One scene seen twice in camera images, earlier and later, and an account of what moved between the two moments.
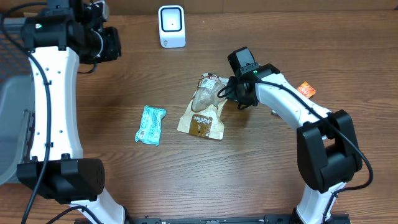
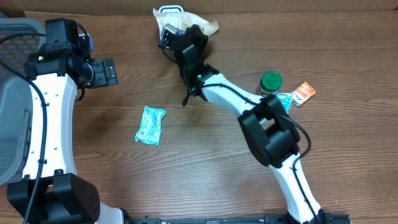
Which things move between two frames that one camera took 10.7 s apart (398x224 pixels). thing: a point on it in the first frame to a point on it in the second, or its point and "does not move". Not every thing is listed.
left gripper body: (112, 43) to (101, 72)
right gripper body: (236, 94) to (201, 41)
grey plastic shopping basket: (17, 109) does not move
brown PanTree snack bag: (204, 117) to (181, 20)
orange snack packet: (306, 90) does not move
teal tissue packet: (150, 126) does not move
